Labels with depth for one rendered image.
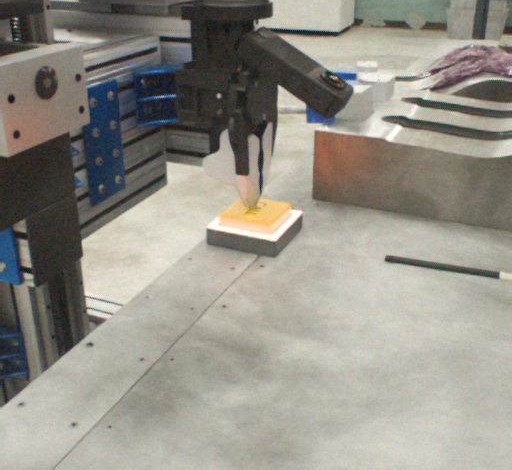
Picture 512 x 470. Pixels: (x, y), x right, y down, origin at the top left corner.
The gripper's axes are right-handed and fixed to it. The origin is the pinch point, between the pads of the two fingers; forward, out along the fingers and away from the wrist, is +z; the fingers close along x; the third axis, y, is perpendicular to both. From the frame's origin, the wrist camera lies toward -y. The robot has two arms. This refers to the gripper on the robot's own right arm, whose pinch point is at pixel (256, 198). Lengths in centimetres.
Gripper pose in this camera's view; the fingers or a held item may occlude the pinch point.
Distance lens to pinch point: 70.2
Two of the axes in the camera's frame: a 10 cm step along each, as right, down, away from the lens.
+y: -9.1, -1.6, 3.7
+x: -4.1, 3.7, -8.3
